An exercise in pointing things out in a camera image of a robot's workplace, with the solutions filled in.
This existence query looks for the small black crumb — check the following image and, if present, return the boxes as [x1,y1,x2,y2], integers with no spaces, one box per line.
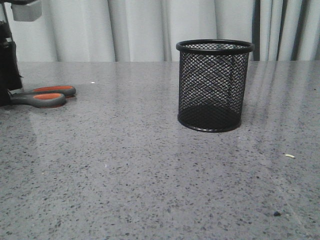
[273,211,281,217]

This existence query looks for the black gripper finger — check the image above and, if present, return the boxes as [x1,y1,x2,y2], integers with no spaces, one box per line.
[0,21,22,107]

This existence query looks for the small white crumb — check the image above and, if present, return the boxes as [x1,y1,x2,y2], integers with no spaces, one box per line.
[285,154,296,159]

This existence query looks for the grey white curtain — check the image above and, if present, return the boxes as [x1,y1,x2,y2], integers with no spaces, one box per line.
[5,0,320,62]

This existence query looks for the grey orange handled scissors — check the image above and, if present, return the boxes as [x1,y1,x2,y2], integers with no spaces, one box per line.
[9,85,76,108]

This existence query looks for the black mesh pen bucket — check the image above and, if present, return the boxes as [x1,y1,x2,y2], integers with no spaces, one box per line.
[176,39,255,133]

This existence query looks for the grey arm gripper body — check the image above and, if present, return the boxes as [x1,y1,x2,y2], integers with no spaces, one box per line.
[10,0,42,22]

